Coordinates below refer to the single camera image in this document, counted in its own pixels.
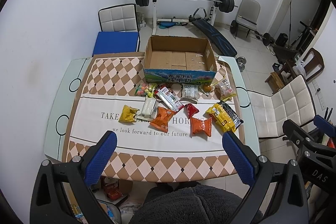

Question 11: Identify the yellow black snack pack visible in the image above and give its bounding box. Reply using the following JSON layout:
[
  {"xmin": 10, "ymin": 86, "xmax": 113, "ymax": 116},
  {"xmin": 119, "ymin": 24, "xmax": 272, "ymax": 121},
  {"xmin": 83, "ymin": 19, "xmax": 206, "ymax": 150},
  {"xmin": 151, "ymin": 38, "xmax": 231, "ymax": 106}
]
[{"xmin": 206, "ymin": 101, "xmax": 244, "ymax": 132}]

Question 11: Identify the yellow trimmed bread packet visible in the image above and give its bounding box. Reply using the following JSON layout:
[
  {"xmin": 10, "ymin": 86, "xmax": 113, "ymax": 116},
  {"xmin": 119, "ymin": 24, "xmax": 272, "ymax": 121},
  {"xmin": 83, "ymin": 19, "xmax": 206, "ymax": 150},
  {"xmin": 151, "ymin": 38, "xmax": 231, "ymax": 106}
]
[{"xmin": 215, "ymin": 78, "xmax": 236, "ymax": 102}]

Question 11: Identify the orange pillow snack bag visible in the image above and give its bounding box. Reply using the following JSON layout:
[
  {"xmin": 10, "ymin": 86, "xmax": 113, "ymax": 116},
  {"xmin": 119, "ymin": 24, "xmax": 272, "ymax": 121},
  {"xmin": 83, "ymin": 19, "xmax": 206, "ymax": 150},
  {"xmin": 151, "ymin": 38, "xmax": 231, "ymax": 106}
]
[{"xmin": 190, "ymin": 117, "xmax": 212, "ymax": 137}]

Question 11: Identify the packaged braised egg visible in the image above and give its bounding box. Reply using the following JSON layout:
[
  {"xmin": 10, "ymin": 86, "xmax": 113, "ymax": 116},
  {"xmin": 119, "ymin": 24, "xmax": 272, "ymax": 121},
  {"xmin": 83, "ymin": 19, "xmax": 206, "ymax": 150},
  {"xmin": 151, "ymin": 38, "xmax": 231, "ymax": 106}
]
[{"xmin": 199, "ymin": 83, "xmax": 215, "ymax": 97}]

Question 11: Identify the small red snack packet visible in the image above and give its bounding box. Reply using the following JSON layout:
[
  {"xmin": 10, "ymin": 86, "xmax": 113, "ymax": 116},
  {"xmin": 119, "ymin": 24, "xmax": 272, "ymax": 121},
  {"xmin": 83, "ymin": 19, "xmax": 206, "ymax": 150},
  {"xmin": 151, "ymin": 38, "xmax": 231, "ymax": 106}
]
[{"xmin": 185, "ymin": 103, "xmax": 199, "ymax": 119}]

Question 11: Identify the white printed snack bag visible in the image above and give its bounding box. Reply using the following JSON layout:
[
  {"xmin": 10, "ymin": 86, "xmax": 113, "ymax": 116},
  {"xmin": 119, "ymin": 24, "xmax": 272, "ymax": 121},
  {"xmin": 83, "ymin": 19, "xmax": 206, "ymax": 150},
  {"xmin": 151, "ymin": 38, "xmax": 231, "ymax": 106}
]
[{"xmin": 181, "ymin": 84, "xmax": 198, "ymax": 103}]

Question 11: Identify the yellow snack bag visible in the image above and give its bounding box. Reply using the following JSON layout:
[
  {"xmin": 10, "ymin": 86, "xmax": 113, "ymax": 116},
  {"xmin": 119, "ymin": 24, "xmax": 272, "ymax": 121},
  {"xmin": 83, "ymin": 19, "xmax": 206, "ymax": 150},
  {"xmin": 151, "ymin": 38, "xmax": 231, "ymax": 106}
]
[{"xmin": 118, "ymin": 105, "xmax": 139, "ymax": 123}]

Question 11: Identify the red brown biscuit bag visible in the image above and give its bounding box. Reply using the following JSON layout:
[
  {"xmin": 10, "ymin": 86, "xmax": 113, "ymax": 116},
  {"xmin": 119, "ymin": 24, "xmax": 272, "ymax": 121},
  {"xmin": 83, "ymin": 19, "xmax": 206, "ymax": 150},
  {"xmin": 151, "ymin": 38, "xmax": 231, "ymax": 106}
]
[{"xmin": 155, "ymin": 85, "xmax": 184, "ymax": 113}]

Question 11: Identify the orange snack bag with QR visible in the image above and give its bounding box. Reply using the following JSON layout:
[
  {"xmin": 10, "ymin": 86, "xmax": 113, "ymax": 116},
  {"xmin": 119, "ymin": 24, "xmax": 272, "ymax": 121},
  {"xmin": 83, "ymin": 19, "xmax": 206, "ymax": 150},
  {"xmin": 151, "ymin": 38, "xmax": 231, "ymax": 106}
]
[{"xmin": 150, "ymin": 106, "xmax": 175, "ymax": 133}]

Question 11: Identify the white translucent snack pack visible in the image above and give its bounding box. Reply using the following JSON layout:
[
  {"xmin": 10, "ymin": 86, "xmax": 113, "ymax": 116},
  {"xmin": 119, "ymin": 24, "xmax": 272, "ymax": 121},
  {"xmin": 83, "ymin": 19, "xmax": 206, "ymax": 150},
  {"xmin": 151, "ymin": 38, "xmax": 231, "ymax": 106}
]
[{"xmin": 137, "ymin": 98, "xmax": 158, "ymax": 121}]

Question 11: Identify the colorful candy ball bag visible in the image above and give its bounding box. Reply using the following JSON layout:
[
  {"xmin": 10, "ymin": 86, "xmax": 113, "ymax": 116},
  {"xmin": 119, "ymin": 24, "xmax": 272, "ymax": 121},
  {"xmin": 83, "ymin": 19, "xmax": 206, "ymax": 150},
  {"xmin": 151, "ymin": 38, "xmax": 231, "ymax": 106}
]
[{"xmin": 134, "ymin": 83, "xmax": 157, "ymax": 98}]

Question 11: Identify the white padded chair right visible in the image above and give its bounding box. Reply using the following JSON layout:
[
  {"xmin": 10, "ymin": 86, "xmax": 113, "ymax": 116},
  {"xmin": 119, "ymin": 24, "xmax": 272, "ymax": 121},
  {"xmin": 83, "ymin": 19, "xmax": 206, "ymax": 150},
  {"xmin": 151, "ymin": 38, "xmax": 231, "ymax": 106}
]
[{"xmin": 248, "ymin": 75, "xmax": 316, "ymax": 139}]

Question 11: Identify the white padded chair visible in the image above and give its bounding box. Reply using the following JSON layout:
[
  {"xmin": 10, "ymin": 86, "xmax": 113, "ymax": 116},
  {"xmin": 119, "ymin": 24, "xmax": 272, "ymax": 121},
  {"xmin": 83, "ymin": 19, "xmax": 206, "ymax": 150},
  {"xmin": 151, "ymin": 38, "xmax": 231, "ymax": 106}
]
[
  {"xmin": 98, "ymin": 3, "xmax": 141, "ymax": 52},
  {"xmin": 248, "ymin": 75, "xmax": 316, "ymax": 139}
]

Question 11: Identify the small wooden stool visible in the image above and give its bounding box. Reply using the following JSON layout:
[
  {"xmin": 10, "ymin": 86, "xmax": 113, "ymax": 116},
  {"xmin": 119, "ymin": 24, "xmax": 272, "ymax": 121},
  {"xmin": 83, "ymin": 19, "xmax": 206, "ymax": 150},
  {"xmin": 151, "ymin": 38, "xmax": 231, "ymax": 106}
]
[{"xmin": 265, "ymin": 72, "xmax": 285, "ymax": 94}]

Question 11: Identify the brown wooden chair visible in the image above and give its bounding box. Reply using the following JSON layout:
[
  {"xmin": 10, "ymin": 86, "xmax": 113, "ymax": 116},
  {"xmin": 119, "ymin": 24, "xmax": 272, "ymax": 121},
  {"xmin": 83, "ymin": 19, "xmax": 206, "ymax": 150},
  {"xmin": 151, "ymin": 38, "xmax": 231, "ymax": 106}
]
[{"xmin": 302, "ymin": 48, "xmax": 325, "ymax": 83}]

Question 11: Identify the chrome dumbbell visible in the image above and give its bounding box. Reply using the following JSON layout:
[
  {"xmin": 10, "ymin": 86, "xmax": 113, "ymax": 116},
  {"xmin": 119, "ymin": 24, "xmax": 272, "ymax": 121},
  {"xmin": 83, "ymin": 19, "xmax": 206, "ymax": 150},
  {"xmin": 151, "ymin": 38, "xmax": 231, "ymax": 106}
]
[{"xmin": 236, "ymin": 56, "xmax": 247, "ymax": 72}]

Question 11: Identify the dark fleece clothing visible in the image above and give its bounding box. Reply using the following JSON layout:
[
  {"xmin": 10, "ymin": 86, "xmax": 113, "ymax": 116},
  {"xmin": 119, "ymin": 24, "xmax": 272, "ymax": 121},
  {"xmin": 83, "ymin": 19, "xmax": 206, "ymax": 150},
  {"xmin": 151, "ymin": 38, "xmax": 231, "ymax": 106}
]
[{"xmin": 129, "ymin": 181, "xmax": 243, "ymax": 223}]

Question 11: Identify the checkered printed table mat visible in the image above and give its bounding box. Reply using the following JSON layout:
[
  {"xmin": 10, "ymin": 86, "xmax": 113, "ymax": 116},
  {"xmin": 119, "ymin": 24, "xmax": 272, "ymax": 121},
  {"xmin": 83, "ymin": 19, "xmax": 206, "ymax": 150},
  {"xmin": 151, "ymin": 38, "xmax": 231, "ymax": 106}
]
[{"xmin": 62, "ymin": 55, "xmax": 235, "ymax": 182}]

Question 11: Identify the grey folding chair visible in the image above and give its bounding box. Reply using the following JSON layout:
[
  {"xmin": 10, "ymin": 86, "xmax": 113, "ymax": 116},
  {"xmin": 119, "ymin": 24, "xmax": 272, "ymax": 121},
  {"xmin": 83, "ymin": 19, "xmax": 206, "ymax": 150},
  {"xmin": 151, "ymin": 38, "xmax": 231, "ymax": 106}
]
[{"xmin": 230, "ymin": 0, "xmax": 261, "ymax": 38}]

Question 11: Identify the open cardboard box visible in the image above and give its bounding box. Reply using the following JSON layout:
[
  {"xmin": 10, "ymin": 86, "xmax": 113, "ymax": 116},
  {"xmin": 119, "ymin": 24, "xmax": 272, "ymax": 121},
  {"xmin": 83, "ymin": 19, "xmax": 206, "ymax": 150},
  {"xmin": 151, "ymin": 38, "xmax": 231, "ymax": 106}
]
[{"xmin": 143, "ymin": 35, "xmax": 218, "ymax": 85}]

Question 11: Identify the black blue sit-up bench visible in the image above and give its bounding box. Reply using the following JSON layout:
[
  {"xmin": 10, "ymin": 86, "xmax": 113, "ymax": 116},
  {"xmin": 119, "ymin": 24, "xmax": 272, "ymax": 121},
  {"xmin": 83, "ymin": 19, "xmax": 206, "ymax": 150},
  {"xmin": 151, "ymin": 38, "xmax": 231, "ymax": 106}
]
[{"xmin": 189, "ymin": 7, "xmax": 238, "ymax": 57}]

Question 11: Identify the blue foam cushion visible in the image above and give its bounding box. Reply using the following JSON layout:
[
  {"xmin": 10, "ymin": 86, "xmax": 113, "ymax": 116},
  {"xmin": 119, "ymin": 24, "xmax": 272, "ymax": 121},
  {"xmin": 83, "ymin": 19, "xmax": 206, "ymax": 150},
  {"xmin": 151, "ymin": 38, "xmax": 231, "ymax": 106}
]
[{"xmin": 92, "ymin": 32, "xmax": 138, "ymax": 56}]

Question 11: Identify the white padded chair left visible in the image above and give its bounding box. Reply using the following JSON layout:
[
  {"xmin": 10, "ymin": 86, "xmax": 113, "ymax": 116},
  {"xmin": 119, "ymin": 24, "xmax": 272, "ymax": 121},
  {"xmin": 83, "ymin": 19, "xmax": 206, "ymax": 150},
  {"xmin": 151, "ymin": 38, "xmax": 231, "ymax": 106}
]
[{"xmin": 98, "ymin": 3, "xmax": 141, "ymax": 52}]

